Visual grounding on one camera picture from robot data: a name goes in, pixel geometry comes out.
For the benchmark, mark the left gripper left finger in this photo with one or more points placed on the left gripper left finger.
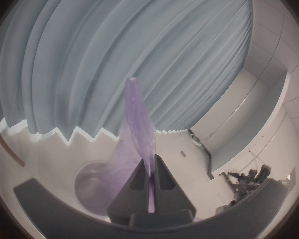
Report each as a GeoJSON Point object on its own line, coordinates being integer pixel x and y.
{"type": "Point", "coordinates": [129, 198]}

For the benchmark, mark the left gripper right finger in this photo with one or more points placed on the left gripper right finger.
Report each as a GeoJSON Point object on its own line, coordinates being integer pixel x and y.
{"type": "Point", "coordinates": [169, 198]}

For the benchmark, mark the purple plastic bag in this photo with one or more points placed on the purple plastic bag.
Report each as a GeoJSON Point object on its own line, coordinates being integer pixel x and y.
{"type": "Point", "coordinates": [137, 113]}

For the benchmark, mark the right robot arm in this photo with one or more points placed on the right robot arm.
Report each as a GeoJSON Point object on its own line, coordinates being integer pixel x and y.
{"type": "Point", "coordinates": [244, 180]}

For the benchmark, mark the white trash bin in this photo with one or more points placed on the white trash bin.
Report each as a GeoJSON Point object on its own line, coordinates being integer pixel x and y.
{"type": "Point", "coordinates": [89, 178]}

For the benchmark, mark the white cushioned wooden chair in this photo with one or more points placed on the white cushioned wooden chair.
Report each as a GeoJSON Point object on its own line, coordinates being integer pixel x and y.
{"type": "Point", "coordinates": [15, 155]}

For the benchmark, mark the pale blue curtain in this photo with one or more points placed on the pale blue curtain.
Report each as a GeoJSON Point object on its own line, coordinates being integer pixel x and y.
{"type": "Point", "coordinates": [89, 46]}

